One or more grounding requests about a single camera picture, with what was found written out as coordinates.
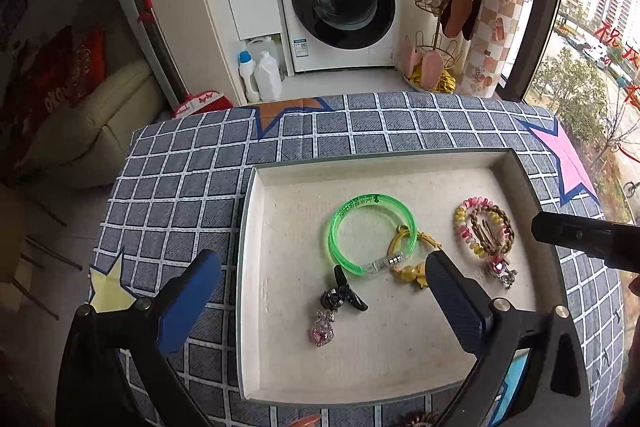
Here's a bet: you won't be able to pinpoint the pink yellow spiral hair tie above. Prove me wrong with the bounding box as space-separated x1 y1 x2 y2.
453 195 513 259

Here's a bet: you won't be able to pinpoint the cream sofa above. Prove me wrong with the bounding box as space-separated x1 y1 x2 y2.
14 59 166 188

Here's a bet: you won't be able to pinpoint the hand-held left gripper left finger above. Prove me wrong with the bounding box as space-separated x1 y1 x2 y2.
55 249 223 427

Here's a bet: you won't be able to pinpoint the grey checked star tablecloth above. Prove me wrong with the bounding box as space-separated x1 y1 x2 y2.
88 91 626 427

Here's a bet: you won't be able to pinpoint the white shallow tray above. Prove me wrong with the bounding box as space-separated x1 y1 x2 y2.
235 148 544 408

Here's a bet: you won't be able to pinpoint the red blanket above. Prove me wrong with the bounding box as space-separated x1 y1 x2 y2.
0 24 109 143

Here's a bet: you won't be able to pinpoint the pink slippers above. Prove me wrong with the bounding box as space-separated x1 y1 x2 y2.
402 39 444 90

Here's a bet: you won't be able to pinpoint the pink heart charm clip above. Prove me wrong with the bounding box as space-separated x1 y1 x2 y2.
308 309 335 348

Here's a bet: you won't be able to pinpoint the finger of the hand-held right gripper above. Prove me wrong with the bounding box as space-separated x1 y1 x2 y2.
530 211 640 271

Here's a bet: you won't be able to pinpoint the tan chair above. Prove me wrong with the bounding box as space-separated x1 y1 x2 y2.
0 186 84 321

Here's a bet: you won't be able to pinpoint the dark hairpin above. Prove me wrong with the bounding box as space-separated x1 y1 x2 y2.
472 219 496 248

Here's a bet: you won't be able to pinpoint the green translucent bracelet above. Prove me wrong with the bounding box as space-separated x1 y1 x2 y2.
329 193 419 278

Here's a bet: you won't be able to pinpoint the black hair clip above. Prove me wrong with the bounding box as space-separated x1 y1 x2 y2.
319 265 369 313

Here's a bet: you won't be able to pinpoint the red handled broom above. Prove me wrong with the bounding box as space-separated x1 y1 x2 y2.
138 0 234 118

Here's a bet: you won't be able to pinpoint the white plastic jug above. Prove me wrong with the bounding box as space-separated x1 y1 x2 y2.
253 51 284 102

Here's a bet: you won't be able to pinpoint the small pink rhinestone clip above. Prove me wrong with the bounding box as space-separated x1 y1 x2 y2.
487 256 519 289

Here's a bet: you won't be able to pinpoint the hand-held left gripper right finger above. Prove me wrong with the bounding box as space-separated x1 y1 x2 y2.
424 250 592 427

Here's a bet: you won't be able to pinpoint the blue cap detergent bottle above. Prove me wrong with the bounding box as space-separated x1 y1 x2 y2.
237 50 262 104

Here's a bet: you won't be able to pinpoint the brown braided hair tie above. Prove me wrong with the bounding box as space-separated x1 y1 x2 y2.
467 203 516 255

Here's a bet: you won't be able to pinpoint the brown slipper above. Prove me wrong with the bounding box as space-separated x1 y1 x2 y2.
443 0 474 39

